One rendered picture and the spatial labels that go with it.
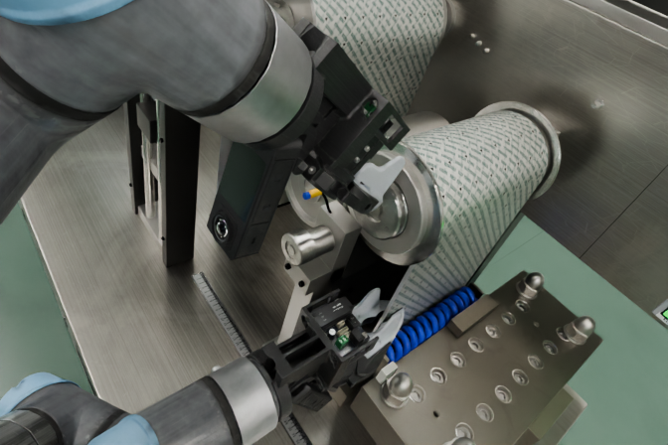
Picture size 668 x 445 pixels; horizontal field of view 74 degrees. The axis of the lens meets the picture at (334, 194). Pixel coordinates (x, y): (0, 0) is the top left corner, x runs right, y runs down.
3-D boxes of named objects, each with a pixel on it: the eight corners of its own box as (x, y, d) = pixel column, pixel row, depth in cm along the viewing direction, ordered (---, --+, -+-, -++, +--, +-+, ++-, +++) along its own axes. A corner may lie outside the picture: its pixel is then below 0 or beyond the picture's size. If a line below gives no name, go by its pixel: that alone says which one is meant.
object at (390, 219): (346, 218, 51) (355, 162, 47) (358, 213, 53) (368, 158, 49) (392, 253, 47) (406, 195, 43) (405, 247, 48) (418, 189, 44)
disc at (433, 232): (330, 207, 57) (362, 108, 47) (333, 206, 57) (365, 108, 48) (409, 291, 49) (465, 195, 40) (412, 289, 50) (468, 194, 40)
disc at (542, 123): (448, 163, 71) (490, 81, 62) (450, 162, 72) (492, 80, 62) (522, 222, 64) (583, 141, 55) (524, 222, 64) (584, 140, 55)
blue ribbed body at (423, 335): (369, 353, 61) (376, 340, 59) (460, 291, 74) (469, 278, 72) (385, 372, 60) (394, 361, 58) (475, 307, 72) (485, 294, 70)
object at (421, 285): (364, 347, 61) (411, 263, 49) (464, 281, 74) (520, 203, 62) (366, 350, 60) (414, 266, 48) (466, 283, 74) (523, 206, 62)
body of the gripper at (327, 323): (386, 337, 46) (291, 399, 39) (363, 374, 52) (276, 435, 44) (341, 283, 50) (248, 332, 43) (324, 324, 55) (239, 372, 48)
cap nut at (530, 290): (511, 286, 75) (525, 270, 72) (522, 278, 77) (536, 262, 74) (529, 303, 73) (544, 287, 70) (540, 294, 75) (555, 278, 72)
